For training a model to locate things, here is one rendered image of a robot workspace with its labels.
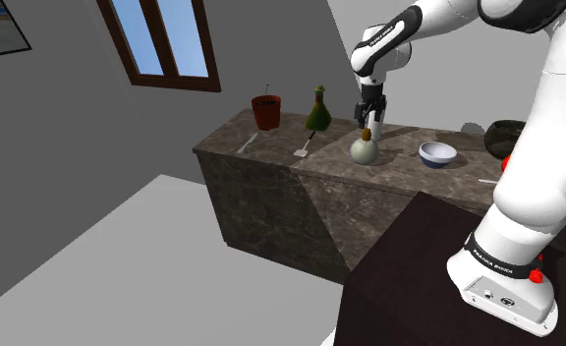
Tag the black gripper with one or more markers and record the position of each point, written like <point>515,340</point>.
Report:
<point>372,98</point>

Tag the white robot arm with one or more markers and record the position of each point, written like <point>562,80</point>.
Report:
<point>551,144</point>

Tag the white upright cylinder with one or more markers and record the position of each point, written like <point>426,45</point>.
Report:
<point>376,130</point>

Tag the round grey corked vase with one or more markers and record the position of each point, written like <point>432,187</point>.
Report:
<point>364,152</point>

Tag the green corked flask bottle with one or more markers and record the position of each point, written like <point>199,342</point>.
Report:
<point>318,117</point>

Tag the white and blue bowl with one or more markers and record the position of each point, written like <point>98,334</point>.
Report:
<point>437,153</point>

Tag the red-brown flower pot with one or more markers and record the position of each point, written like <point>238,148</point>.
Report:
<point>266,112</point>

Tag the silver knife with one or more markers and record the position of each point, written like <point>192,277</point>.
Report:
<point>247,143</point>

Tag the dark round bowl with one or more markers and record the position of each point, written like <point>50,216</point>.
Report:
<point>501,139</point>

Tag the white utensil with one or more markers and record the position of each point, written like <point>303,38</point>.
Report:
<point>487,181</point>

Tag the small red object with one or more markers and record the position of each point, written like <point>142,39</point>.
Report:
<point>505,164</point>

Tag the brown marble counter cabinet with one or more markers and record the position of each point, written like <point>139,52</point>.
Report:
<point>264,206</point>

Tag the dark maroon robot stand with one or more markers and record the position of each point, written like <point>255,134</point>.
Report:
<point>407,268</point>

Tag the brown-framed window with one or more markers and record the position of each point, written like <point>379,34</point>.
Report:
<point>168,38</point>

